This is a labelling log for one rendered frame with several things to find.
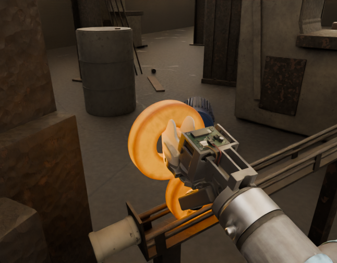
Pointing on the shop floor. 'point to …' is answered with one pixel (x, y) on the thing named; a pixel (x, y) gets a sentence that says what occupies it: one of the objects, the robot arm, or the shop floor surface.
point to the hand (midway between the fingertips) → (168, 131)
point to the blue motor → (202, 109)
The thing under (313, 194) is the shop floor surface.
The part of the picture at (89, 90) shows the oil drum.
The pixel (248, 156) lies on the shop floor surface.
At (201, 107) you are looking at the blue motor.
